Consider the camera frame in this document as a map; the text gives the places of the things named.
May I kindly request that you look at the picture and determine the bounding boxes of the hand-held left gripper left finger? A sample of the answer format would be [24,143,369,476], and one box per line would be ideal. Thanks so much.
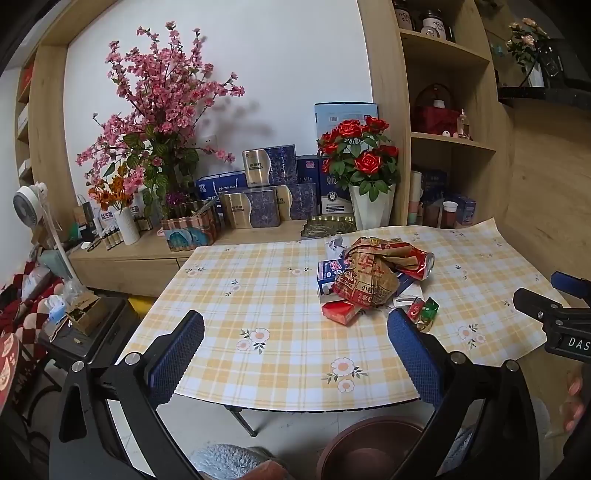
[48,310,218,480]

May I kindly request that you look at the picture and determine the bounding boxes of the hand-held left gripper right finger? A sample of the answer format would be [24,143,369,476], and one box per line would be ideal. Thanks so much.
[387,308,548,480]

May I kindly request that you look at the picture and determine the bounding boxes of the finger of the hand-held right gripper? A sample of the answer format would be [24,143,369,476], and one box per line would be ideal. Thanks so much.
[512,287,578,333]
[550,271,591,301]

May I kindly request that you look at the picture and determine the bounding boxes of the green candy wrapper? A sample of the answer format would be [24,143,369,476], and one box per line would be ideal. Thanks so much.
[418,298,439,330]

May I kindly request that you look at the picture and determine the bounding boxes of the small red cardboard box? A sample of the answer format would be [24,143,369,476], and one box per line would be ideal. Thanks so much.
[322,300,357,326]

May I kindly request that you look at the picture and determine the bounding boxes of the brown paper wrapper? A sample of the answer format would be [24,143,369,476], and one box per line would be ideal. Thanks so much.
[332,236,411,308]

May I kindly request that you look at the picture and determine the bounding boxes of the crushed red drink can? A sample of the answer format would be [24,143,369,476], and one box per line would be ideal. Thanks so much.
[392,244,436,281]

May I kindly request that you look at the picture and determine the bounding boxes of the brown plastic trash bin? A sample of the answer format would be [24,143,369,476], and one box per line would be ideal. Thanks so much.
[320,415,444,480]

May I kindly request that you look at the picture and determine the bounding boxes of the blue ice cream carton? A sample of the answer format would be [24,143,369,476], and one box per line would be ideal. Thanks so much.
[316,257,352,294]

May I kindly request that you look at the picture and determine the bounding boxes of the person's right hand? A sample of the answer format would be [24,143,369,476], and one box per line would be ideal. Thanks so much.
[563,369,591,435]

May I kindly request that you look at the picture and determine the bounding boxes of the small open cardboard box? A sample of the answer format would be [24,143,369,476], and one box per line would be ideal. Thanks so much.
[65,293,102,335]

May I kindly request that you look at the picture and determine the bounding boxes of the yellow plaid floral tablecloth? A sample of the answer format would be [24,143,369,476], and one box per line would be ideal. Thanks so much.
[117,217,573,411]

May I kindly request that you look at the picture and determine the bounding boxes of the small blue white box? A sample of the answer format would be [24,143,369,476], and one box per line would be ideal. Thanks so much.
[455,195,477,227]

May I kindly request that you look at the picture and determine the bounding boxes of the floral tissue box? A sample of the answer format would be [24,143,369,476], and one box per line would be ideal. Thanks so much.
[159,200,221,252]

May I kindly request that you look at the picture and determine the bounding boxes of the row of small brown bottles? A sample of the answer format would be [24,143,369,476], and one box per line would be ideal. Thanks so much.
[99,215,153,250]

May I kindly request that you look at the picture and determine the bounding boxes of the white cylindrical vase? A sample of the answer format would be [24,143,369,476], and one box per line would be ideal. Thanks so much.
[115,205,140,245]

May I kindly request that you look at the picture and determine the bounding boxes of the white faceted vase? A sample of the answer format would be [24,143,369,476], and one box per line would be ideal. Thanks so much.
[348,185,396,232]

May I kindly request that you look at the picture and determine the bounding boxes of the golden round tray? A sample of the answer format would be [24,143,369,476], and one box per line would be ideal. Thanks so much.
[301,215,357,240]

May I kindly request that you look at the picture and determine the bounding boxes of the dark blue picture box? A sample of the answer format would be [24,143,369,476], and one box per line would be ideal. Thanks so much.
[422,170,448,204]

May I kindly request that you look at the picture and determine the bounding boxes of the stack of pastel paper cups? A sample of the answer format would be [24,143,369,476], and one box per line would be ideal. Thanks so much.
[409,171,423,224]

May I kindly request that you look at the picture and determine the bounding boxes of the blue and gold gift box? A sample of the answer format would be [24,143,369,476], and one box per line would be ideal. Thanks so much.
[219,190,281,230]
[242,144,297,188]
[276,183,317,221]

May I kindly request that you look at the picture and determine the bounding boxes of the red white checkered cloth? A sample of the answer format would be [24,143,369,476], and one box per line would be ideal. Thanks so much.
[0,261,61,344]

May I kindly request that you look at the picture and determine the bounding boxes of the small grey paper bag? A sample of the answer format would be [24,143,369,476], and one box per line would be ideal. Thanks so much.
[74,194,100,236]

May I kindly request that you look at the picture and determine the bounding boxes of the orange artificial flowers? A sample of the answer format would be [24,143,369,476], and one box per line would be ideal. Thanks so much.
[88,175,139,213]

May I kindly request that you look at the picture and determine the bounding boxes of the long blue carton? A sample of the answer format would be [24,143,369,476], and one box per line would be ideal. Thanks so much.
[195,171,247,204]

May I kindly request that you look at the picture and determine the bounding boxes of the blue white emblem box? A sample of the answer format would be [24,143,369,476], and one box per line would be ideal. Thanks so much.
[318,159,354,217]

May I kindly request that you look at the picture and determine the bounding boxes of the black counter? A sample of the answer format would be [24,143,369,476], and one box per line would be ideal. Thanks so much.
[496,78,591,112]

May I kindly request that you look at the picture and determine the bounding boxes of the red rose bouquet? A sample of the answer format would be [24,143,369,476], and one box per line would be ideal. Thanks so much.
[316,117,400,201]

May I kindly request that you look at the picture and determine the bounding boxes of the white standing fan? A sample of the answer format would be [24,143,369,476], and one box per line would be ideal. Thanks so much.
[13,182,75,282]

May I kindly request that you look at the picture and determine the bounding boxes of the red gift basket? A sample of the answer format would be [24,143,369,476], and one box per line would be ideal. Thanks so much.
[412,83,460,134]

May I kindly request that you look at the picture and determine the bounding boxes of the small dark blue carton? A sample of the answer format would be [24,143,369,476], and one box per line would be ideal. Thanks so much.
[295,154,324,185]

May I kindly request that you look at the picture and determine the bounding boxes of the potted pink rose plant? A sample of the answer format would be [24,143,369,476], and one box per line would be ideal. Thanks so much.
[505,17,550,88]

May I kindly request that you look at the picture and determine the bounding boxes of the light blue flat box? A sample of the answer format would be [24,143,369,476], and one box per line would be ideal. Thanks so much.
[315,102,379,139]

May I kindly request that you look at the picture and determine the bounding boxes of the wooden shelf unit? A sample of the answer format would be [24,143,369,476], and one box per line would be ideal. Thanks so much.
[358,0,513,232]

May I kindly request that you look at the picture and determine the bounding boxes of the pink blossom artificial plant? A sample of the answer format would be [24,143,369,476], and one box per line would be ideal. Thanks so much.
[76,21,245,217]

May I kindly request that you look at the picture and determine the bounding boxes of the dark jar white label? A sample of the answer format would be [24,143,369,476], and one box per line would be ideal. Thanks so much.
[420,9,455,42]

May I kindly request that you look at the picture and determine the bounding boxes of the dark glass jar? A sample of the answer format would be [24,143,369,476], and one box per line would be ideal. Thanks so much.
[392,0,416,31]

